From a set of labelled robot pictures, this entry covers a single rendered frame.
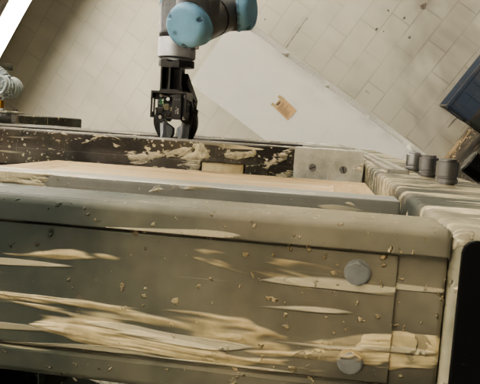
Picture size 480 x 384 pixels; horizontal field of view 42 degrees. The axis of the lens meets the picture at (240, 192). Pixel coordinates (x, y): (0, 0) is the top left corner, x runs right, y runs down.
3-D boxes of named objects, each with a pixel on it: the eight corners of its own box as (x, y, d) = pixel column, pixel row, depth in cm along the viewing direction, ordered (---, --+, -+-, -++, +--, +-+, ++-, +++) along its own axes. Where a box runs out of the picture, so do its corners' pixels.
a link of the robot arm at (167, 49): (164, 40, 128) (203, 42, 127) (162, 63, 129) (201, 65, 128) (154, 35, 121) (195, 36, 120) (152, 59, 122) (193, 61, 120)
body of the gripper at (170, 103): (148, 120, 122) (151, 57, 120) (159, 120, 130) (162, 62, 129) (187, 123, 121) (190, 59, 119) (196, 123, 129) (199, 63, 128)
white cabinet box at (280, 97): (462, 190, 445) (233, 17, 456) (408, 250, 462) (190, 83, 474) (453, 174, 503) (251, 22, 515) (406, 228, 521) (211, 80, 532)
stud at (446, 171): (459, 187, 69) (462, 160, 68) (436, 185, 69) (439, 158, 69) (455, 185, 71) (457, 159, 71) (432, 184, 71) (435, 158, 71)
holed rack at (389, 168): (408, 174, 88) (409, 170, 88) (387, 173, 88) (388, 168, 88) (355, 148, 251) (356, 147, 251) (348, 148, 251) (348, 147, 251)
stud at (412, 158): (422, 172, 95) (424, 153, 95) (405, 171, 96) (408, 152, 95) (420, 171, 98) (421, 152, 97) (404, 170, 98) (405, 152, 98)
